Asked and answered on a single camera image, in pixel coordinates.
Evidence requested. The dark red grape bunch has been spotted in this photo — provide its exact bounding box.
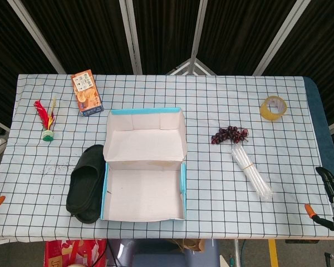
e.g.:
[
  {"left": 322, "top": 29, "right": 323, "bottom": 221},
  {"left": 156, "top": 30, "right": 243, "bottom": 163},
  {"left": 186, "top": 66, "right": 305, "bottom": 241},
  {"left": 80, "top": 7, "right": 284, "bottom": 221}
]
[{"left": 210, "top": 125, "right": 250, "bottom": 145}]

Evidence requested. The metal table leg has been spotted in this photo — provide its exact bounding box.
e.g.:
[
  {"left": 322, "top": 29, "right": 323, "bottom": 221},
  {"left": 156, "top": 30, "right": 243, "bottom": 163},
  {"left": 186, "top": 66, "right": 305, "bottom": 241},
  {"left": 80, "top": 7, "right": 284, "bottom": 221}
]
[{"left": 232, "top": 239, "right": 242, "bottom": 267}]

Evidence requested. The yellow clear tape roll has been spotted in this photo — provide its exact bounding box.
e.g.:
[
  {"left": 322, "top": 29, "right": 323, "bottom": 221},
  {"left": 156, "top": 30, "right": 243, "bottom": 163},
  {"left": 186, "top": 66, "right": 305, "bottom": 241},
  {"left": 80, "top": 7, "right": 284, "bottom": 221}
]
[{"left": 259, "top": 96, "right": 288, "bottom": 122}]

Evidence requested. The green cable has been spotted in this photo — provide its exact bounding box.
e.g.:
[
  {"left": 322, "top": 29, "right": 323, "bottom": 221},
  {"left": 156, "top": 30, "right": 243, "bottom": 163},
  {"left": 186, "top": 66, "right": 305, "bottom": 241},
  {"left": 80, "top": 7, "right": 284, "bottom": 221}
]
[{"left": 240, "top": 239, "right": 247, "bottom": 267}]

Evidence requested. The white metal screen foot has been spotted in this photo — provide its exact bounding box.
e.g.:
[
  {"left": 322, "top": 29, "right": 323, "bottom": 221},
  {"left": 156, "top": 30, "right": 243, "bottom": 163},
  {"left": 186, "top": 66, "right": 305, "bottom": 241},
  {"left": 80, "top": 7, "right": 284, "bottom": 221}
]
[{"left": 166, "top": 57, "right": 217, "bottom": 76}]

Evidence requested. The blue grey chair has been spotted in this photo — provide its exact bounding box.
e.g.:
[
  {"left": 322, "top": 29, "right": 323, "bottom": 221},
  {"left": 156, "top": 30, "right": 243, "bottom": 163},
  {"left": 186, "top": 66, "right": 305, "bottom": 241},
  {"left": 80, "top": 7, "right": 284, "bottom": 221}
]
[{"left": 107, "top": 238, "right": 220, "bottom": 267}]

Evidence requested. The orange blue carton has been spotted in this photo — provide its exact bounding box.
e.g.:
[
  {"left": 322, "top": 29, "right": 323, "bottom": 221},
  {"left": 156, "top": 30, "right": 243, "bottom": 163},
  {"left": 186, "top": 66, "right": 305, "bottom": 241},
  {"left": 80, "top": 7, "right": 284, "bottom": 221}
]
[{"left": 70, "top": 70, "right": 104, "bottom": 117}]

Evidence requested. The light blue cardboard shoe box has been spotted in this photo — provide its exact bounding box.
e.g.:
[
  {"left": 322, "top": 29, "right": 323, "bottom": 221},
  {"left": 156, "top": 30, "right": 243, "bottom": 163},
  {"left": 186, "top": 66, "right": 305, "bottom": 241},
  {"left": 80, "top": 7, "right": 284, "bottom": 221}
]
[{"left": 100, "top": 107, "right": 188, "bottom": 222}]

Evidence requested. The black corrugated screen panel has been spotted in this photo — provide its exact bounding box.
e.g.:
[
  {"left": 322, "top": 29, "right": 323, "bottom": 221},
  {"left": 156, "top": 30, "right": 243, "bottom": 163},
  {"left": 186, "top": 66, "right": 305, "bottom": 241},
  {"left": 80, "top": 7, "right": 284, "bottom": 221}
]
[
  {"left": 197, "top": 0, "right": 298, "bottom": 75},
  {"left": 0, "top": 0, "right": 59, "bottom": 131},
  {"left": 19, "top": 0, "right": 136, "bottom": 75},
  {"left": 127, "top": 0, "right": 203, "bottom": 75},
  {"left": 263, "top": 0, "right": 334, "bottom": 128}
]

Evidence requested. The red yellow feather shuttlecock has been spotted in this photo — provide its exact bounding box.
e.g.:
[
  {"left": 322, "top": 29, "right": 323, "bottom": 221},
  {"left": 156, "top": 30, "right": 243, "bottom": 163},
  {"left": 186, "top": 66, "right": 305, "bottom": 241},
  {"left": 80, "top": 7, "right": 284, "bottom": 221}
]
[{"left": 33, "top": 96, "right": 57, "bottom": 142}]

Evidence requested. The brown paper bag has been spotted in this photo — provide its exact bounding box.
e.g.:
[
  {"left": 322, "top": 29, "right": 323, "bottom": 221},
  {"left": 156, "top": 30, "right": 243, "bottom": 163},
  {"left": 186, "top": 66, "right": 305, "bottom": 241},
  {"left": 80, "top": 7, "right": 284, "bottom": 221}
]
[{"left": 171, "top": 238, "right": 206, "bottom": 253}]

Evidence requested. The red bag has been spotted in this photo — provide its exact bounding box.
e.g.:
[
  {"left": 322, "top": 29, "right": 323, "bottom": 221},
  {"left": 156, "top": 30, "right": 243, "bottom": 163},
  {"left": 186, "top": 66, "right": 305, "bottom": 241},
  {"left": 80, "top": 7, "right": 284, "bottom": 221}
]
[{"left": 44, "top": 239, "right": 108, "bottom": 267}]

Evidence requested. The white metal screen post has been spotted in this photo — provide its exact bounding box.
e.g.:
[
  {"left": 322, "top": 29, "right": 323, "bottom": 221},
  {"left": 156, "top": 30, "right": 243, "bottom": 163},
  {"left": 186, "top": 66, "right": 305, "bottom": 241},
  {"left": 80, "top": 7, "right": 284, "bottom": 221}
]
[
  {"left": 252, "top": 0, "right": 311, "bottom": 76},
  {"left": 188, "top": 0, "right": 210, "bottom": 75},
  {"left": 7, "top": 0, "right": 67, "bottom": 75},
  {"left": 119, "top": 0, "right": 143, "bottom": 75}
]

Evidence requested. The white black checked tablecloth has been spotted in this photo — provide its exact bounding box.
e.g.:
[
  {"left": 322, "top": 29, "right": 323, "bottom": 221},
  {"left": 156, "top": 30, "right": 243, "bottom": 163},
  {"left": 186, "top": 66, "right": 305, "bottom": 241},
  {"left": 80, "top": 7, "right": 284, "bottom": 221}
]
[{"left": 0, "top": 73, "right": 334, "bottom": 245}]

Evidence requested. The bundle of clear plastic straws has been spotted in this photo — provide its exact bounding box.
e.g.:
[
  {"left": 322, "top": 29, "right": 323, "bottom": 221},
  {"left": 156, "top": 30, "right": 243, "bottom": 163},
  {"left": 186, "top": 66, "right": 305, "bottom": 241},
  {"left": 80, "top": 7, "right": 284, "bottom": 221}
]
[{"left": 230, "top": 144, "right": 274, "bottom": 200}]

